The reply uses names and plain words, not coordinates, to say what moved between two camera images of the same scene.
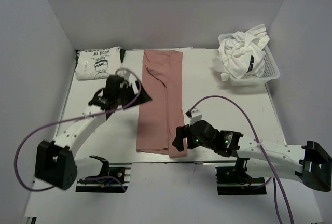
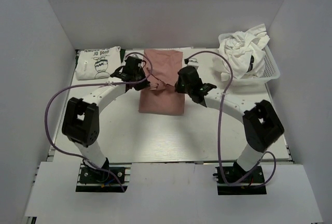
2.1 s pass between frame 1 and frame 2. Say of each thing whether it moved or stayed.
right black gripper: moved
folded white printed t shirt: stayed
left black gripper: moved
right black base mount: stayed
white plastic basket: stayed
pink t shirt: moved
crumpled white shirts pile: stayed
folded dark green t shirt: stayed
